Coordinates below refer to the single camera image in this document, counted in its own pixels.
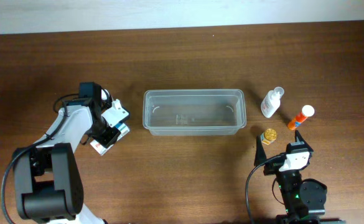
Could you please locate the Panadol medicine box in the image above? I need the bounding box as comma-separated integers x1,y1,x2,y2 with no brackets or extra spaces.
90,123,130,156

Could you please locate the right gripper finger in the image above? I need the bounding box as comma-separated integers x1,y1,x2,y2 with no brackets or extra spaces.
294,130,313,152
254,136,267,166

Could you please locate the white spray bottle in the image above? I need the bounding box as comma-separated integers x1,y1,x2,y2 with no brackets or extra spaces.
260,86,284,118

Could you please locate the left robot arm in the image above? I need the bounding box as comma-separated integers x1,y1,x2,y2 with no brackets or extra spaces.
7,82,129,223

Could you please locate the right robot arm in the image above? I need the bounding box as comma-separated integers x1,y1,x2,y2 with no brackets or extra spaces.
254,130,327,223

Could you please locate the orange tube white cap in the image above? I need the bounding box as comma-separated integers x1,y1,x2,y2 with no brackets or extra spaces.
287,105,315,130

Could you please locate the right black cable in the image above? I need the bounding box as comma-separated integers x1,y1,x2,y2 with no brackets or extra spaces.
245,155,284,224

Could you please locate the small jar gold lid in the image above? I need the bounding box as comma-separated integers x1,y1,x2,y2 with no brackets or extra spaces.
260,129,278,145

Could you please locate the dark bottle white cap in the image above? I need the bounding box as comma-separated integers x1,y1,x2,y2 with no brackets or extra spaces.
101,88,111,101

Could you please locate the clear plastic container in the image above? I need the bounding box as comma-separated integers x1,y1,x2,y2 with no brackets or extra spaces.
142,89,246,136

